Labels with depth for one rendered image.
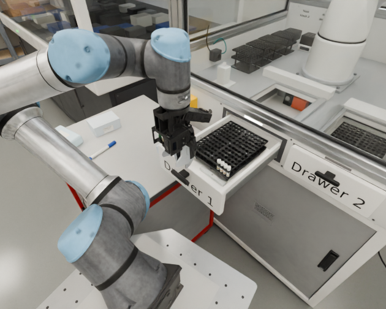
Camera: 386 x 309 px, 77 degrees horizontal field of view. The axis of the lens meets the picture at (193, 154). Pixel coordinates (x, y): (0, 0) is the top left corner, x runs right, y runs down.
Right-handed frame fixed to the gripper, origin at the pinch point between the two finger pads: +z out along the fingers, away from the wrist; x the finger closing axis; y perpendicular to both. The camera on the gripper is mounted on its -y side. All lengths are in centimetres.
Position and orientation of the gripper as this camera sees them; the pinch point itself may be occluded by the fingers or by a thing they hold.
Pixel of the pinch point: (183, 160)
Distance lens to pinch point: 71.0
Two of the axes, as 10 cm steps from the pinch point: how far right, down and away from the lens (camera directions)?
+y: -7.1, 4.8, -5.2
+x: 7.1, 4.8, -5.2
